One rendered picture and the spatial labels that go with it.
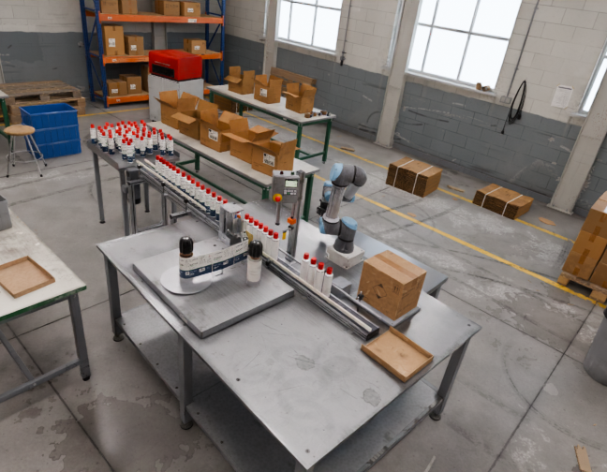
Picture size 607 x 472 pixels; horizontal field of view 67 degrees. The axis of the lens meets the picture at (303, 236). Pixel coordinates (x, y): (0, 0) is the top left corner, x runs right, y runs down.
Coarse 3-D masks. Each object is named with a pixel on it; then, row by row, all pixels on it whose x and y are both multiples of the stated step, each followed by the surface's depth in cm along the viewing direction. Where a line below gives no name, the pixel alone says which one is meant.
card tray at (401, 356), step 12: (384, 336) 264; (396, 336) 266; (372, 348) 254; (384, 348) 256; (396, 348) 257; (408, 348) 258; (420, 348) 256; (384, 360) 248; (396, 360) 249; (408, 360) 250; (420, 360) 251; (432, 360) 252; (396, 372) 238; (408, 372) 242
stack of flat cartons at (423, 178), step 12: (396, 168) 676; (408, 168) 676; (420, 168) 680; (432, 168) 686; (396, 180) 682; (408, 180) 669; (420, 180) 658; (432, 180) 668; (408, 192) 675; (420, 192) 665
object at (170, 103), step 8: (160, 96) 564; (168, 96) 571; (176, 96) 580; (184, 96) 580; (192, 96) 572; (160, 104) 566; (168, 104) 544; (176, 104) 583; (184, 104) 551; (192, 104) 560; (168, 112) 561; (176, 112) 549; (168, 120) 566; (176, 120) 554; (176, 128) 559
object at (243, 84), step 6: (234, 66) 759; (234, 72) 763; (240, 72) 773; (246, 72) 739; (252, 72) 748; (228, 78) 749; (234, 78) 745; (240, 78) 778; (246, 78) 744; (234, 84) 754; (240, 84) 746; (246, 84) 750; (252, 84) 759; (234, 90) 758; (240, 90) 750; (246, 90) 755; (252, 90) 764
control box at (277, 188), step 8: (280, 176) 288; (288, 176) 289; (296, 176) 290; (272, 184) 296; (280, 184) 291; (272, 192) 295; (280, 192) 293; (272, 200) 296; (280, 200) 296; (288, 200) 297; (296, 200) 298
